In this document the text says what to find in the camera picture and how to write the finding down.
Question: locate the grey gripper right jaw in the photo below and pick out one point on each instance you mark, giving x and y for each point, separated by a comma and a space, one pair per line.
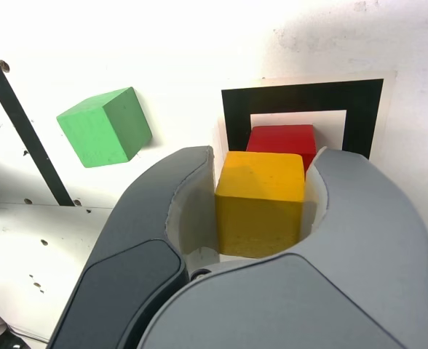
327, 291

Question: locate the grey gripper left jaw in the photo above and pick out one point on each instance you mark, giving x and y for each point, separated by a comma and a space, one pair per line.
134, 236

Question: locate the yellow cube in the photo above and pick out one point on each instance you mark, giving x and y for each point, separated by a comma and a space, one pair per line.
259, 203

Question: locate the green cube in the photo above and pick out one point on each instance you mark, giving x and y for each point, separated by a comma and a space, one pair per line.
101, 131

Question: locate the red cube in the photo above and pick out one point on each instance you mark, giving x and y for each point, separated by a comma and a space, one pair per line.
283, 140

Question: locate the black tape square outline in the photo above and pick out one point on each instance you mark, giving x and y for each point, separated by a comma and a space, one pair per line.
361, 109

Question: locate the black tape strip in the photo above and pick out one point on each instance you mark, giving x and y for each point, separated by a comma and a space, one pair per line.
24, 127

